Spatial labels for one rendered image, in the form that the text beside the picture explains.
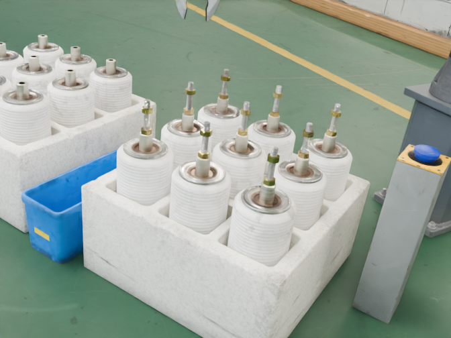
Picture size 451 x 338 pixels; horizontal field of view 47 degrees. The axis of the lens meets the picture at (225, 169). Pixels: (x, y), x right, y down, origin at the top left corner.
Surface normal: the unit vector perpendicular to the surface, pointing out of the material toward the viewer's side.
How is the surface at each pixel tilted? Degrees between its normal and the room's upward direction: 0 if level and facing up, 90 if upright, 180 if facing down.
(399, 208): 90
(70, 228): 92
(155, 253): 90
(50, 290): 0
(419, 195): 90
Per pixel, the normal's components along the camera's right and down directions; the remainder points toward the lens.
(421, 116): -0.85, 0.18
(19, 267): 0.11, -0.87
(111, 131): 0.82, 0.35
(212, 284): -0.54, 0.36
